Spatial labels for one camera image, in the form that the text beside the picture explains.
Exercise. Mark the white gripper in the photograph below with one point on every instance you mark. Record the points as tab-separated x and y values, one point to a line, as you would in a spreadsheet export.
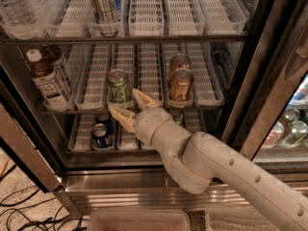
150	122

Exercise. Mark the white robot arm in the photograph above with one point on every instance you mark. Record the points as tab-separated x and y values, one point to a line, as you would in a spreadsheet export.
193	160

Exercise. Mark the green soda can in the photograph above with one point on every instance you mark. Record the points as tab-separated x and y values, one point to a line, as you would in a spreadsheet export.
119	86

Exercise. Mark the rear blue soda can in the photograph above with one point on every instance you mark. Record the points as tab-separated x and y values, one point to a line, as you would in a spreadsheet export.
106	119

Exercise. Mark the blue soda can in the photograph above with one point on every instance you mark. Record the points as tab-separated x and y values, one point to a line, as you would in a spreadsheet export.
106	119
101	135

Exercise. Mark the rear silver can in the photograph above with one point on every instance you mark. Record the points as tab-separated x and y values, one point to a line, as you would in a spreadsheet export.
177	116

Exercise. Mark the front blue soda can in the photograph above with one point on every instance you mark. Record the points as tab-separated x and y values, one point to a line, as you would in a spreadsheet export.
101	135

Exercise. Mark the front orange soda can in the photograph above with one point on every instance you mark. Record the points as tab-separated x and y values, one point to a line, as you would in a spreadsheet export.
180	84

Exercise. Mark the orange soda can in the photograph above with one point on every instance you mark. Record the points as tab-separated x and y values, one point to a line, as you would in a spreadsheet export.
179	60
180	84

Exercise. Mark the rear orange soda can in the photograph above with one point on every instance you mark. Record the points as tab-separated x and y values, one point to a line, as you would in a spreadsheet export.
179	60

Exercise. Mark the stainless steel fridge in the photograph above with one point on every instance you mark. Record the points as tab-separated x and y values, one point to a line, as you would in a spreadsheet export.
228	67

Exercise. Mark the tall can on top shelf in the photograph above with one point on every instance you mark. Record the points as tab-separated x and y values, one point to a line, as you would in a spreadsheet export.
106	11

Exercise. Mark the glass fridge door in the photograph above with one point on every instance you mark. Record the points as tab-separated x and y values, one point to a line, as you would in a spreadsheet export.
272	63

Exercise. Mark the rear tea bottle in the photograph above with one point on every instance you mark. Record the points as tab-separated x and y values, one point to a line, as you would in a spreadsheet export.
55	55

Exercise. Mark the front tea bottle white cap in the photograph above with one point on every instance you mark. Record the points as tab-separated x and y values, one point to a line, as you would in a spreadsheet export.
48	80

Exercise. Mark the clear plastic bin left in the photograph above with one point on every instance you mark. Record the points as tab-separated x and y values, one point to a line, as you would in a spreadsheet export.
138	220

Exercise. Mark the clear plastic bin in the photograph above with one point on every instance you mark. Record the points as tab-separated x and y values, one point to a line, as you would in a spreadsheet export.
138	220
241	218

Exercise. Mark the clear plastic bin right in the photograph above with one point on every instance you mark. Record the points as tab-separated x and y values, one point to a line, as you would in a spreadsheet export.
241	218

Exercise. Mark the clear water bottle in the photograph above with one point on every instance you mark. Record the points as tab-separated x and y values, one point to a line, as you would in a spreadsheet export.
17	12

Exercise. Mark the green glass bottle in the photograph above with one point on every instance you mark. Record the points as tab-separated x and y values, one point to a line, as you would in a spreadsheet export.
296	131

